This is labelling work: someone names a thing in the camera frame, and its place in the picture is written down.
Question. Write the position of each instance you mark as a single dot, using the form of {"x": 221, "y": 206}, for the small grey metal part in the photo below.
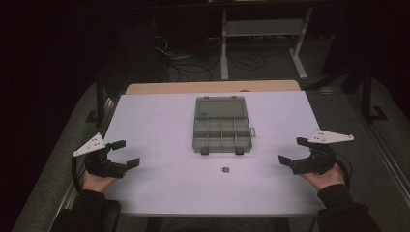
{"x": 225, "y": 169}

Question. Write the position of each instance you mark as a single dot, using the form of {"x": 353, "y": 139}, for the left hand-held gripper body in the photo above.
{"x": 100, "y": 166}

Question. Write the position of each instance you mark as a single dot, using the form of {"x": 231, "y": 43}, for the wooden table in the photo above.
{"x": 212, "y": 87}

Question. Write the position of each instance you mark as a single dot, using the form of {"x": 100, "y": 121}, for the person's right hand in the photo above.
{"x": 327, "y": 180}

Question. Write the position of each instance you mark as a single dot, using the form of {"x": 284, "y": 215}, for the person's left hand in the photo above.
{"x": 96, "y": 183}

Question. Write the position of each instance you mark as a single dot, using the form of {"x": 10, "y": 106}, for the grey plastic compartment box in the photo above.
{"x": 221, "y": 124}

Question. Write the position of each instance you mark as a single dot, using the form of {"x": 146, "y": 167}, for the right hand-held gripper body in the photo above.
{"x": 317, "y": 161}

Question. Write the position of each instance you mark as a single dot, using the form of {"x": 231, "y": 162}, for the white metal desk frame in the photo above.
{"x": 264, "y": 27}

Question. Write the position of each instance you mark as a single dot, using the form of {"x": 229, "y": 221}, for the black metal stand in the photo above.
{"x": 367, "y": 93}
{"x": 100, "y": 96}

